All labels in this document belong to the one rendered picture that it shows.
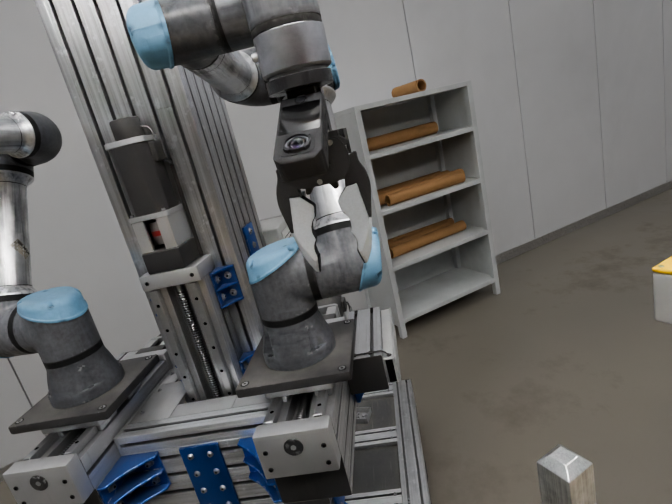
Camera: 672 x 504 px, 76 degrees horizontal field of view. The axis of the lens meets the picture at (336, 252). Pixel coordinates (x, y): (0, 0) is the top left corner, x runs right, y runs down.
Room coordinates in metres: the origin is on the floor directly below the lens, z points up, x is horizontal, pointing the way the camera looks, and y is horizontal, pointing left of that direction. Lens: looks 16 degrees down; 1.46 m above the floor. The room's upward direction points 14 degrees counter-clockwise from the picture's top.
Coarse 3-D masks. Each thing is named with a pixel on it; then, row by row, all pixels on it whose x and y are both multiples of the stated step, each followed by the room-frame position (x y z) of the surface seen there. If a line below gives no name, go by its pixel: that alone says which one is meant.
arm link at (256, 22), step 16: (256, 0) 0.46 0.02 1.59; (272, 0) 0.46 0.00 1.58; (288, 0) 0.46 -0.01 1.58; (304, 0) 0.46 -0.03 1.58; (256, 16) 0.47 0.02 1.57; (272, 16) 0.46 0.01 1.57; (288, 16) 0.46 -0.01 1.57; (304, 16) 0.46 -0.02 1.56; (320, 16) 0.48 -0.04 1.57; (256, 32) 0.47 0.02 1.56
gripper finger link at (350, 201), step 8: (352, 184) 0.47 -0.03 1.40; (344, 192) 0.46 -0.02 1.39; (352, 192) 0.46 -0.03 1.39; (344, 200) 0.47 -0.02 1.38; (352, 200) 0.46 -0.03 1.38; (360, 200) 0.46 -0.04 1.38; (344, 208) 0.47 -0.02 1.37; (352, 208) 0.46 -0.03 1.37; (360, 208) 0.46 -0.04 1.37; (352, 216) 0.46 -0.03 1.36; (360, 216) 0.46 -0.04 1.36; (368, 216) 0.46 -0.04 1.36; (352, 224) 0.46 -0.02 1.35; (360, 224) 0.46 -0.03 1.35; (368, 224) 0.46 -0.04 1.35; (352, 232) 0.47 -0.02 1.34; (360, 232) 0.46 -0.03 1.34; (368, 232) 0.46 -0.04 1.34; (360, 240) 0.46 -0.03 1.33; (368, 240) 0.47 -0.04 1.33; (360, 248) 0.46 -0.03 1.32; (368, 248) 0.47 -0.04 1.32; (360, 256) 0.47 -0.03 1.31; (368, 256) 0.47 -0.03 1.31
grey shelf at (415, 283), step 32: (416, 96) 2.84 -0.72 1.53; (448, 96) 3.22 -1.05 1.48; (352, 128) 2.75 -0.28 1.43; (384, 128) 3.24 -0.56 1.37; (448, 128) 3.27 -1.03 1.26; (384, 160) 3.23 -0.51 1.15; (416, 160) 3.33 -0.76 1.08; (448, 160) 3.33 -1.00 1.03; (480, 160) 3.00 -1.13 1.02; (448, 192) 2.89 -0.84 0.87; (480, 192) 3.01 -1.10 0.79; (384, 224) 3.18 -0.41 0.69; (416, 224) 3.29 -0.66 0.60; (480, 224) 3.10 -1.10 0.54; (384, 256) 2.68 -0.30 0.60; (416, 256) 2.79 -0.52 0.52; (448, 256) 3.38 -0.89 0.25; (480, 256) 3.15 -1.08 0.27; (384, 288) 2.78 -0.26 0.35; (416, 288) 3.16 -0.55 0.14; (448, 288) 3.01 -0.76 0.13; (480, 288) 2.94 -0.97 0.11
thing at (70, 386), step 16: (96, 352) 0.88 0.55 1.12; (48, 368) 0.84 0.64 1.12; (64, 368) 0.84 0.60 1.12; (80, 368) 0.85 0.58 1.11; (96, 368) 0.86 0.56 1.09; (112, 368) 0.89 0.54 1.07; (48, 384) 0.85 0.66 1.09; (64, 384) 0.83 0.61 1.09; (80, 384) 0.83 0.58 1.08; (96, 384) 0.84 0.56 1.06; (112, 384) 0.87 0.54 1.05; (64, 400) 0.82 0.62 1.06; (80, 400) 0.82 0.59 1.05
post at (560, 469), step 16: (560, 448) 0.34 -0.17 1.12; (544, 464) 0.33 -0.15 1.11; (560, 464) 0.32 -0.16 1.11; (576, 464) 0.32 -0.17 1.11; (592, 464) 0.32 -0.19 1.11; (544, 480) 0.33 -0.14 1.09; (560, 480) 0.32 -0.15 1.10; (576, 480) 0.31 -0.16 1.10; (592, 480) 0.32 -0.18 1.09; (544, 496) 0.34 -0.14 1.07; (560, 496) 0.32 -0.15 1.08; (576, 496) 0.31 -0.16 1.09; (592, 496) 0.32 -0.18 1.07
